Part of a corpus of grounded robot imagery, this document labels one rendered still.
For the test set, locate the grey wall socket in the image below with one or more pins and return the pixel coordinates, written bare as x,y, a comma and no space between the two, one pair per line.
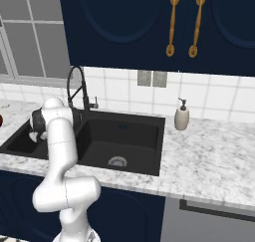
144,78
159,79

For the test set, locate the black kitchen sink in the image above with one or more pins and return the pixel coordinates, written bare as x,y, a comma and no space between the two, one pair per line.
123,143

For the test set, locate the beige soap dispenser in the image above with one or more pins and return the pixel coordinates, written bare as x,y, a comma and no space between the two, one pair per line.
181,118

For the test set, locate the black spring tap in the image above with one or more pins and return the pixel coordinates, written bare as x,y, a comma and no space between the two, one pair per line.
85,93

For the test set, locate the grey dishwasher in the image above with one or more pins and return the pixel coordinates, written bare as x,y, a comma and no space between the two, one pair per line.
205,226

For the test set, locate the navy wall cupboard door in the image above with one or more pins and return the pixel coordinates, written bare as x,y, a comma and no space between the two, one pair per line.
119,23
229,27

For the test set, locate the navy base cupboard door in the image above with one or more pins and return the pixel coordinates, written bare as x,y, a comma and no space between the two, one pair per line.
132,216
16,206

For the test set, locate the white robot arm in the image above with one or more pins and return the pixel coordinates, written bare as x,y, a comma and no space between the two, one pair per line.
59,143

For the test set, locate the grey framed window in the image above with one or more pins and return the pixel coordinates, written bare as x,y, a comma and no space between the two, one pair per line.
30,33

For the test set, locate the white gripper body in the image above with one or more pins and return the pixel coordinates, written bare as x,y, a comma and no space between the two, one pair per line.
34,136

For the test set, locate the red round object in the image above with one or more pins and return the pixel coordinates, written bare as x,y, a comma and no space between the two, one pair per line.
1,120

